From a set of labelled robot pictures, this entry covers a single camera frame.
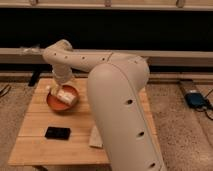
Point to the clear plastic wrap on rail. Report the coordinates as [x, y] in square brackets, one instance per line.
[34, 50]

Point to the red bowl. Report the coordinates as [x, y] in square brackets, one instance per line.
[57, 105]

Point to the black table leg stand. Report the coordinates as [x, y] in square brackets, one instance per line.
[35, 77]

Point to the beige wooden block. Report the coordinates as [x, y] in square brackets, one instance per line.
[95, 139]

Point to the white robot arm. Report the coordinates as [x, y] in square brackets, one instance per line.
[113, 86]

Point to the blue device on floor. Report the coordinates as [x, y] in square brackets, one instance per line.
[195, 100]

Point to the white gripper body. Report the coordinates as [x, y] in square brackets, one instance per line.
[62, 77]

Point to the white block in bowl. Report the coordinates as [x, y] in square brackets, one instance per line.
[65, 97]

